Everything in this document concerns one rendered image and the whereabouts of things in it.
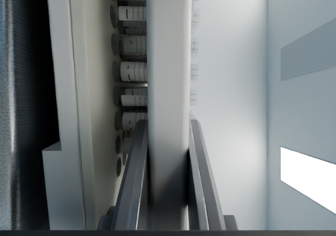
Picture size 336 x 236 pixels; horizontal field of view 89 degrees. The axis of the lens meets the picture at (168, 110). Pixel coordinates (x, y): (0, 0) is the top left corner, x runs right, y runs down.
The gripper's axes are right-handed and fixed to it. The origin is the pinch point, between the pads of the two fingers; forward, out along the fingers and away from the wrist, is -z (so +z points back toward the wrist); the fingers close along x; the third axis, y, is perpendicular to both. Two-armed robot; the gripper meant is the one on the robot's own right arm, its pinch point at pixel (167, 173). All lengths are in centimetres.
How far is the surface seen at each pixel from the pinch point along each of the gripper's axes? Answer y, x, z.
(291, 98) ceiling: 157, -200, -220
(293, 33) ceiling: 74, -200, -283
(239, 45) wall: 115, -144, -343
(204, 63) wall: 142, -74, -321
